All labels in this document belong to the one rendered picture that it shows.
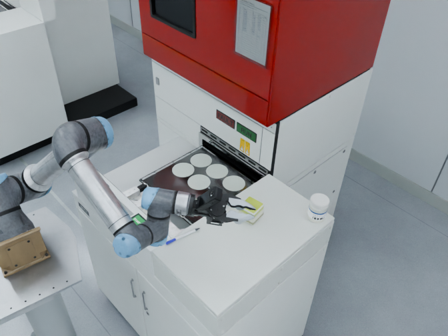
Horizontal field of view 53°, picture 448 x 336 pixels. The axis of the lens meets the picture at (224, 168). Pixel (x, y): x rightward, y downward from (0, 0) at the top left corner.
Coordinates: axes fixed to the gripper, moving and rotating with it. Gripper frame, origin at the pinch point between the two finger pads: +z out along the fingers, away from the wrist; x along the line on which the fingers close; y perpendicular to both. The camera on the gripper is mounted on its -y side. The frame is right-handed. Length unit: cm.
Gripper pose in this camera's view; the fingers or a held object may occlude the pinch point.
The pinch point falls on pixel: (251, 211)
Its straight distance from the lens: 143.8
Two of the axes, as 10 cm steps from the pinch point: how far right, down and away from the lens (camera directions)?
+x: -1.4, 8.5, -5.1
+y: -0.6, 5.1, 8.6
